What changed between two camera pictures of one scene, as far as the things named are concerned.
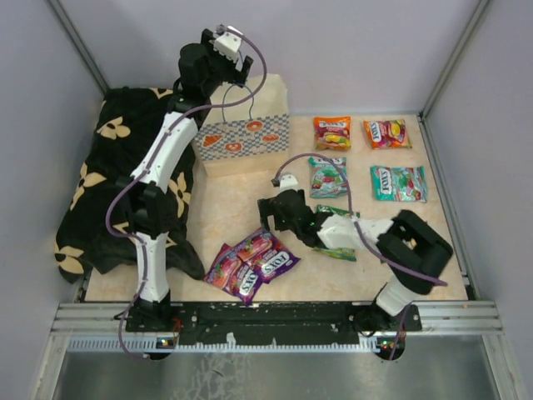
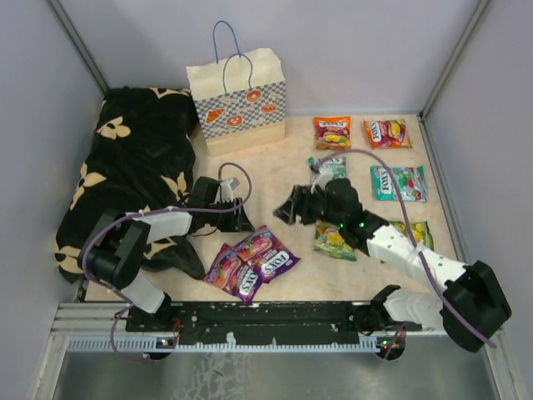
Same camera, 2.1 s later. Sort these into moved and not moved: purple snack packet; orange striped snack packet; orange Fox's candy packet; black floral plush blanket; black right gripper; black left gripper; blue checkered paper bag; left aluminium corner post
Moved: black left gripper; black floral plush blanket; blue checkered paper bag; black right gripper
Not moved: orange striped snack packet; orange Fox's candy packet; left aluminium corner post; purple snack packet
